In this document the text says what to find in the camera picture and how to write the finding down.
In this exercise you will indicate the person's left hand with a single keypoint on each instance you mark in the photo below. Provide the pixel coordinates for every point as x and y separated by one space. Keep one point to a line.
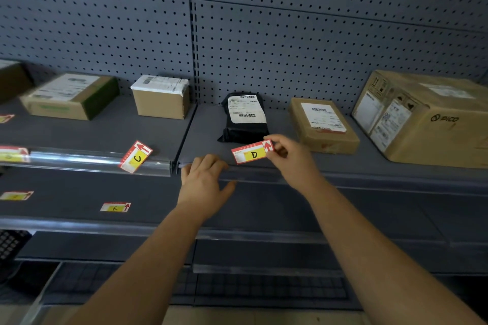
200 191

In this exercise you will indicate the person's right hand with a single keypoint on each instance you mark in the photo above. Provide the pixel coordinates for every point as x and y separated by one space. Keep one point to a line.
297 166

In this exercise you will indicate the person's left thumb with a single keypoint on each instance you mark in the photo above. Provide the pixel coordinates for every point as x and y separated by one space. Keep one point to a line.
228 189

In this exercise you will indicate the person's right thumb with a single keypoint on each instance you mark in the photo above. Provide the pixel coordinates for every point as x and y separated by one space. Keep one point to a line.
281 152

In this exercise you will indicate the person's left little finger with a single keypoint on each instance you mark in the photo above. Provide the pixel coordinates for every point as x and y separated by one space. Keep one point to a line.
185 174

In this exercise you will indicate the person's left middle finger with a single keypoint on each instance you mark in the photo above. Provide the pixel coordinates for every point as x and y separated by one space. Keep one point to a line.
207 164

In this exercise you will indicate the red yellow shelf label card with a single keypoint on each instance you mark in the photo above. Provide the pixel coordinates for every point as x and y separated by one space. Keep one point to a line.
252 152
135 157
13 154
5 118
16 195
115 207

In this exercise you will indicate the person's left forearm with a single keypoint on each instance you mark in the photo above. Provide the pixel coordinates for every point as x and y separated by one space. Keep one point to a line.
145 271

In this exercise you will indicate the person's right forearm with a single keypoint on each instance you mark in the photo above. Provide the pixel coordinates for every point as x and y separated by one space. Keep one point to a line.
381 260

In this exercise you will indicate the black plastic bag parcel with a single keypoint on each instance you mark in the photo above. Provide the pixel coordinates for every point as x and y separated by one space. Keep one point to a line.
244 128

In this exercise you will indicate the brown cardboard box white label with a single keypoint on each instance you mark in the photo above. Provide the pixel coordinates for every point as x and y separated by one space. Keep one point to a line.
324 134

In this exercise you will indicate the small cardboard box white tape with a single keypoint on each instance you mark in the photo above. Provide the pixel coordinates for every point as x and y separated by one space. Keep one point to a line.
162 102

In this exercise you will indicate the grey metal shelf board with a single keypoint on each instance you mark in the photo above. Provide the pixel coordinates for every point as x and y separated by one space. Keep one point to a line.
381 218
381 172
103 130
76 199

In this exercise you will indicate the clear plastic label strip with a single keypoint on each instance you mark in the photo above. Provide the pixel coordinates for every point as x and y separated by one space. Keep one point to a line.
87 161

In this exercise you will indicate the grey pegboard back panel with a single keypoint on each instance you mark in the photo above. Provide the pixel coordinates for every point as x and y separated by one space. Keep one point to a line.
324 43
95 24

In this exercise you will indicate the grey slotted shelf upright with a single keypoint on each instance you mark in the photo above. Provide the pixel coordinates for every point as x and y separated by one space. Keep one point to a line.
193 31

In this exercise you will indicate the flat cardboard box green print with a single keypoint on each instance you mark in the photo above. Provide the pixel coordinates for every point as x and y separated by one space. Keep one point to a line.
70 97

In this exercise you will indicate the large cardboard box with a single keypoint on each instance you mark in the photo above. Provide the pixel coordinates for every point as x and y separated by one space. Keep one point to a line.
438 134

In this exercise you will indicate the black mesh basket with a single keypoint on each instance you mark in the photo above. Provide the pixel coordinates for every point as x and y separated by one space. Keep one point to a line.
11 246

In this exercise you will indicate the dark brown cardboard box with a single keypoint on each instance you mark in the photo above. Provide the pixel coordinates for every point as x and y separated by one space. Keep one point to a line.
13 81

